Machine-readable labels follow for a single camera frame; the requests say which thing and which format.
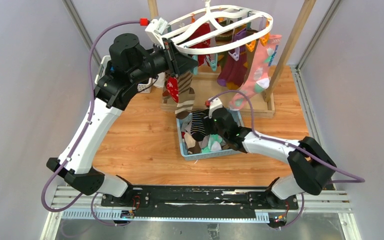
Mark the teal white sock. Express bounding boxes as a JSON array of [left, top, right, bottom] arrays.
[[199, 134, 227, 154]]

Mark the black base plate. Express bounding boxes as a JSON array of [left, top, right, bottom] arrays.
[[100, 185, 299, 220]]

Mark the black striped sock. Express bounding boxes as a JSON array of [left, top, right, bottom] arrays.
[[190, 109, 212, 142]]

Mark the white oval clip hanger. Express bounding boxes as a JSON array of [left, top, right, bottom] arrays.
[[161, 0, 274, 55]]

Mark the red christmas sock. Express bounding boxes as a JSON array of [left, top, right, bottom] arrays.
[[165, 76, 179, 103]]

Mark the purple cable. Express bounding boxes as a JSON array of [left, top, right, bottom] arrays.
[[41, 20, 147, 227], [208, 90, 366, 229]]

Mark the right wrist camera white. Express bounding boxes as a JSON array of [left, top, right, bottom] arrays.
[[205, 97, 223, 119]]

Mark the wooden hanger rack frame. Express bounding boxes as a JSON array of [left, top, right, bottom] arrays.
[[147, 0, 317, 112]]

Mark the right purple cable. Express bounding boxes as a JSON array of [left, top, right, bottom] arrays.
[[208, 90, 366, 229]]

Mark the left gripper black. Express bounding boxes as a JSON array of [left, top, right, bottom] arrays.
[[129, 38, 199, 84]]

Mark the pink hanging sock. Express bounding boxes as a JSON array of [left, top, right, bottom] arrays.
[[229, 33, 282, 111]]

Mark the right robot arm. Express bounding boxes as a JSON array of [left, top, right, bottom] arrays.
[[202, 107, 336, 209]]

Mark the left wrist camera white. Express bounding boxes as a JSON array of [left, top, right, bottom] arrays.
[[145, 17, 169, 47]]

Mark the brown hanging sock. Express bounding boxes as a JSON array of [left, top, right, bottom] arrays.
[[243, 39, 260, 83]]

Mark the olive striped hanging sock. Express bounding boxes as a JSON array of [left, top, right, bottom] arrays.
[[215, 19, 233, 69]]

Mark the blue sock basket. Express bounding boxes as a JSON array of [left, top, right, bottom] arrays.
[[176, 114, 241, 161]]

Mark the white plastic basket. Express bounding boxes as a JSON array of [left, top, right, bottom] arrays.
[[94, 55, 154, 94]]

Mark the grey sock in basket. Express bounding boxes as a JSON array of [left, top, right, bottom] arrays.
[[180, 120, 203, 155]]

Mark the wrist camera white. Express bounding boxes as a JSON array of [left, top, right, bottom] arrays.
[[145, 17, 169, 47], [205, 97, 223, 119]]

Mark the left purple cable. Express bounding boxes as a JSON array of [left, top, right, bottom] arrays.
[[41, 20, 147, 227]]

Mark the maroon purple hanging sock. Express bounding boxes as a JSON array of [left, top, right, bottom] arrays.
[[216, 26, 247, 90]]

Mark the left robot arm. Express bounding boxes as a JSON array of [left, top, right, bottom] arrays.
[[46, 33, 198, 207]]

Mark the white hanging sock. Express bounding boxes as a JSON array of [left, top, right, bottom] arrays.
[[152, 72, 165, 89]]

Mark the red hanging sock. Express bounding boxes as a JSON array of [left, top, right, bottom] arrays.
[[188, 22, 213, 67]]

